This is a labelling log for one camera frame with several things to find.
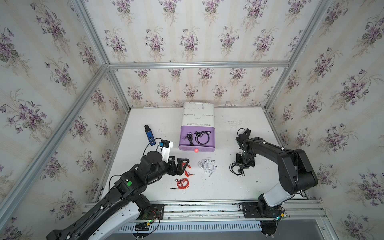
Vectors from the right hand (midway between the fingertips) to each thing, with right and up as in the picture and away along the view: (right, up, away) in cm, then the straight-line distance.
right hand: (242, 168), depth 90 cm
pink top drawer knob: (-29, +14, -13) cm, 34 cm away
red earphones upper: (-34, -2, -4) cm, 34 cm away
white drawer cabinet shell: (-27, +33, -4) cm, 43 cm away
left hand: (-34, +10, -22) cm, 42 cm away
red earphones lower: (-36, -6, -8) cm, 38 cm away
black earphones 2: (-25, +20, -5) cm, 33 cm away
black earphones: (-5, +1, -3) cm, 6 cm away
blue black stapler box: (-59, +19, +8) cm, 63 cm away
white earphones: (-21, +3, -2) cm, 22 cm away
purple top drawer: (-35, +16, -8) cm, 39 cm away
